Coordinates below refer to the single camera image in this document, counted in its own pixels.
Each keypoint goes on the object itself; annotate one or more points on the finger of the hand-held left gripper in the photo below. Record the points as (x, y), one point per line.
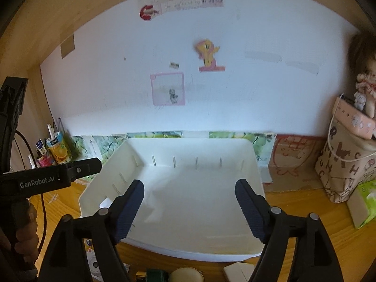
(86, 167)

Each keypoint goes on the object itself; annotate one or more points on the clear tape strip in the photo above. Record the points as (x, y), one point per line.
(302, 67)

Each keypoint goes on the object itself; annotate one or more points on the blue white tube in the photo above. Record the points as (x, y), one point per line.
(40, 147)

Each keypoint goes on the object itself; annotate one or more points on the small label sticker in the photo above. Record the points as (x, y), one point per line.
(174, 65)

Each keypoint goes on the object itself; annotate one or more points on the pink patterned case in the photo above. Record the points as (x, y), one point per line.
(352, 120)

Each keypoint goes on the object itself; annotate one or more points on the beige letter print tote bag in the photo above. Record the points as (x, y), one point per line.
(337, 170)

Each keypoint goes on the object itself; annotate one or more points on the brown haired doll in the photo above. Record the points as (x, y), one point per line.
(365, 85)

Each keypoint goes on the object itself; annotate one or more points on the dark green box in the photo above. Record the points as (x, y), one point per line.
(157, 276)

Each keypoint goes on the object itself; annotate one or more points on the yellow pony wall sticker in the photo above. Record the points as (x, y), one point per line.
(208, 54)

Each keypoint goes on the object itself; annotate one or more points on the white plastic storage bin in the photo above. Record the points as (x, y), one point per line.
(191, 196)

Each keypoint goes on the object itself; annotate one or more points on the green leaf printed paper strip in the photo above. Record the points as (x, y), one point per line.
(108, 147)

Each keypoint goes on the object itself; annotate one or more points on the pink framed wall drawing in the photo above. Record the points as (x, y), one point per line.
(167, 89)

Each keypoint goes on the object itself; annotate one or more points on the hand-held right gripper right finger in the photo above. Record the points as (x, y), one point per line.
(249, 208)

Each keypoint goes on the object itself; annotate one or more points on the red wall sticker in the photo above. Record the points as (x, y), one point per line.
(148, 12)

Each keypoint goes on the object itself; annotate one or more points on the green tissue pack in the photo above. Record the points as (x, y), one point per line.
(364, 205)

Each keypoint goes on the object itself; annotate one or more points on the brown cartoon cardboard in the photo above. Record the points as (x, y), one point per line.
(293, 158)

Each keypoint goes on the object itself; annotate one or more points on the white angular box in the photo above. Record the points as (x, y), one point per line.
(238, 271)

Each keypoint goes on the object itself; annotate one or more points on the person's left hand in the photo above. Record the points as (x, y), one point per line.
(28, 235)

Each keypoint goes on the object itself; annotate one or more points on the orange juice carton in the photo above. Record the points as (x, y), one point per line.
(58, 149)

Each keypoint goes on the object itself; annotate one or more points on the round cream tin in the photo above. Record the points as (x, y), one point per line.
(186, 275)

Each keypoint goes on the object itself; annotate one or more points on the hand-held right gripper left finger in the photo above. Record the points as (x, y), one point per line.
(130, 211)

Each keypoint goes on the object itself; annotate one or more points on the brown tape patch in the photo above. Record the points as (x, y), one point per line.
(67, 46)

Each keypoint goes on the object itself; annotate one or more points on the pink tube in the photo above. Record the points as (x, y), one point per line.
(45, 161)

